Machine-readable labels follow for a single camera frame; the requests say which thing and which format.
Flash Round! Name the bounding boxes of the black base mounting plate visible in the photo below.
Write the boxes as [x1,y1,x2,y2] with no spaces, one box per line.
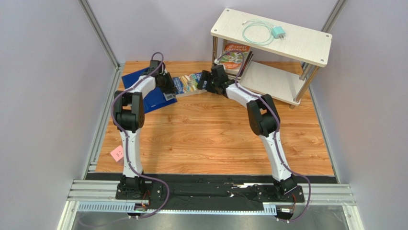
[115,174,306,211]

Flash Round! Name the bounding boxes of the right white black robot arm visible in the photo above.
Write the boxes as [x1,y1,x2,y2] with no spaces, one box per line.
[197,65,297,195]

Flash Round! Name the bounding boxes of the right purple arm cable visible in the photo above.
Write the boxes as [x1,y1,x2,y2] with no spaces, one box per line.
[213,50,312,223]

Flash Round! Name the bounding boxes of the teal charger with cable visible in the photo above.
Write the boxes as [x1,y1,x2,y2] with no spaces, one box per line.
[242,19,286,46]

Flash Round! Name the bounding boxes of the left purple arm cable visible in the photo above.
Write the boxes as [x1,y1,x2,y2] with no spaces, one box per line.
[110,52,171,221]

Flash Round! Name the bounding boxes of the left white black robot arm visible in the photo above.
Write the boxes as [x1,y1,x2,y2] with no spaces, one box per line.
[111,59,175,196]

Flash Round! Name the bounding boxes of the three days to see book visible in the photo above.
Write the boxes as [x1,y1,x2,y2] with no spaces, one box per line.
[237,51,253,81]

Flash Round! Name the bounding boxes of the pink cube power socket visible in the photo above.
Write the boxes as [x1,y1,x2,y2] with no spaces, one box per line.
[110,145,124,162]

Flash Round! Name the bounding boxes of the blue treehouse book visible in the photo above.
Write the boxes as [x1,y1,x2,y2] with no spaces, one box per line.
[172,72,206,98]

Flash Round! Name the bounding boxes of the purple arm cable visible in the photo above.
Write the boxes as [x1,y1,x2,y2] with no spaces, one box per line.
[110,52,171,221]
[213,50,312,223]

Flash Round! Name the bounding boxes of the white two-tier shelf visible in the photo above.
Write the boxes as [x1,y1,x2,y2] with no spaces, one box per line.
[210,8,332,109]

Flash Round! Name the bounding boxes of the orange 78-storey treehouse book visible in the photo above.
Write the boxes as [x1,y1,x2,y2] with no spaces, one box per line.
[219,43,250,74]

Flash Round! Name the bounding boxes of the blue file folder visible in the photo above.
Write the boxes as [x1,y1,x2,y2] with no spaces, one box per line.
[122,68,177,113]

